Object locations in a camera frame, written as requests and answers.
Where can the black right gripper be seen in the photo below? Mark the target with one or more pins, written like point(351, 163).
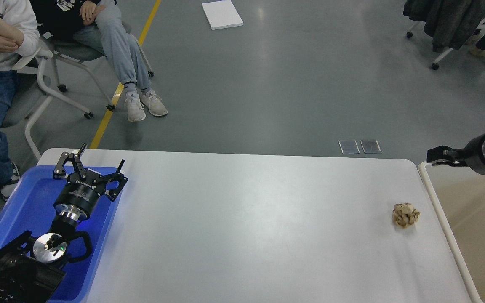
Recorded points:
point(473, 155)

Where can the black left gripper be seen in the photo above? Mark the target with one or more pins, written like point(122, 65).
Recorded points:
point(78, 192)

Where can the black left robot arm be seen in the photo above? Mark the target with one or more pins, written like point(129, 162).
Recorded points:
point(53, 229)

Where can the beige plastic bin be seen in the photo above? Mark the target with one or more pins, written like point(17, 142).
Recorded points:
point(458, 196)

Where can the blue plastic tray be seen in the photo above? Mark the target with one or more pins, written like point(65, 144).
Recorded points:
point(30, 208)

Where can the crumpled brown paper ball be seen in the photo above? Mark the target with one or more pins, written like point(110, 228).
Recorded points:
point(405, 215)

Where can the right metal floor plate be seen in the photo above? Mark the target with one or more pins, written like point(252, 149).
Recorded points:
point(371, 146)

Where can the metal floor plate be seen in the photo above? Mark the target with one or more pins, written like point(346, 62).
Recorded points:
point(349, 146)
point(371, 146)

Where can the left metal floor plate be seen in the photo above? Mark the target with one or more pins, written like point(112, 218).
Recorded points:
point(349, 146)

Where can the white office chair near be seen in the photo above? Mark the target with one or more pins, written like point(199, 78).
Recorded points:
point(34, 94)

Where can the grey office chair far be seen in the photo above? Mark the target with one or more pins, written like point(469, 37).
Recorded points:
point(75, 54)

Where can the chair with dark coat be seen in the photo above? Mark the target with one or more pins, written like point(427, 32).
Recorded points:
point(450, 23)

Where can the person in light jeans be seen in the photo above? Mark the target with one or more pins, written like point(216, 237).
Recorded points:
point(98, 24)

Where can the white flat box on floor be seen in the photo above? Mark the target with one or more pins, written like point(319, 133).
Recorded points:
point(222, 14)

